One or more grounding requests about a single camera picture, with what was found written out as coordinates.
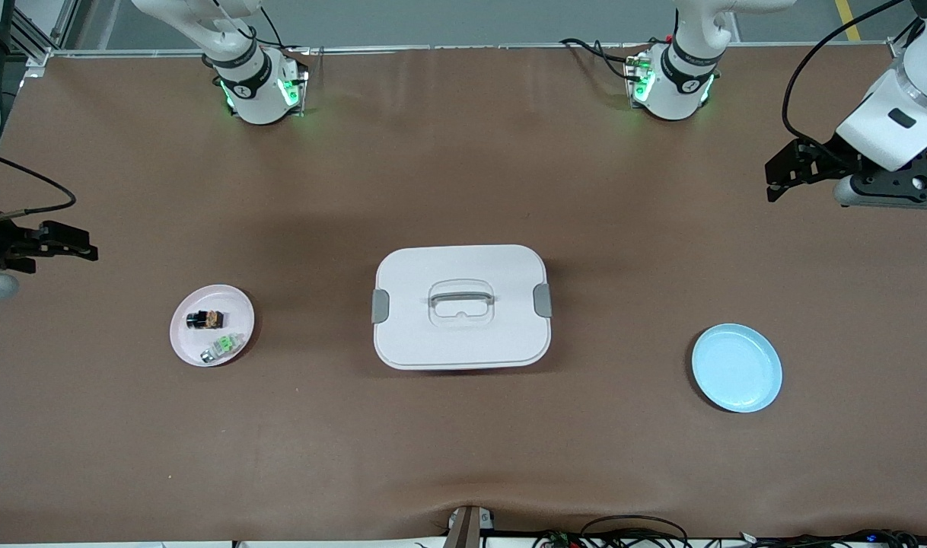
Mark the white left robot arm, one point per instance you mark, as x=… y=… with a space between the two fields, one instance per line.
x=890 y=129

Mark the aluminium frame post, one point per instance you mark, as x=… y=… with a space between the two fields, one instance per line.
x=41 y=34
x=899 y=47

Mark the white lidded box, grey latches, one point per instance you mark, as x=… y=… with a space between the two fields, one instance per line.
x=463 y=335

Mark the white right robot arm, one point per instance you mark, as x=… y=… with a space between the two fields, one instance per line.
x=254 y=91

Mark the green switch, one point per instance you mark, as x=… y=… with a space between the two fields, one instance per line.
x=221 y=347

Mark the orange switch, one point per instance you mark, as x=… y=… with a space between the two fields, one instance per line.
x=205 y=320

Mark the brown table mat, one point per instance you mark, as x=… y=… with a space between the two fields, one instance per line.
x=463 y=441

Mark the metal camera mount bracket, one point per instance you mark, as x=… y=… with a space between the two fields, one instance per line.
x=467 y=527

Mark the metal table edge rail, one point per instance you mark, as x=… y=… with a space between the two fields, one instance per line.
x=471 y=48

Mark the light blue round plate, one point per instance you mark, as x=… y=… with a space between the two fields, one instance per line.
x=737 y=369

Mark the pink round plate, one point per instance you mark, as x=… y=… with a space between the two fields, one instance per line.
x=208 y=301

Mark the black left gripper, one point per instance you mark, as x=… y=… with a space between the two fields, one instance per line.
x=823 y=161

